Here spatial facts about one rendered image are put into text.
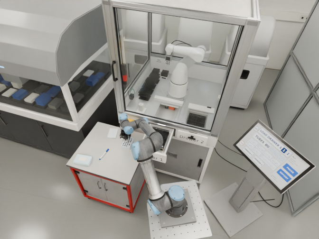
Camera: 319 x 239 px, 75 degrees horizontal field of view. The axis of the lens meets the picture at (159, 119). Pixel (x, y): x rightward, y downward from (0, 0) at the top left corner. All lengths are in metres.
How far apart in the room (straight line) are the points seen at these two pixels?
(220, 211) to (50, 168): 2.19
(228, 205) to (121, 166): 1.37
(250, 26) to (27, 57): 1.63
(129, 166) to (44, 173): 1.44
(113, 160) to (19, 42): 1.22
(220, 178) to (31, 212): 2.26
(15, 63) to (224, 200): 2.51
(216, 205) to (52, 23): 2.43
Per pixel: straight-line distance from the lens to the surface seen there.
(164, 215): 1.74
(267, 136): 1.90
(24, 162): 3.33
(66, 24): 1.93
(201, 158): 2.31
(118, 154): 2.04
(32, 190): 3.04
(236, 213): 2.71
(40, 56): 1.90
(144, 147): 1.39
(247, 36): 1.47
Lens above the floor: 2.41
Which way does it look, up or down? 45 degrees down
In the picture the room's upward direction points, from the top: 3 degrees clockwise
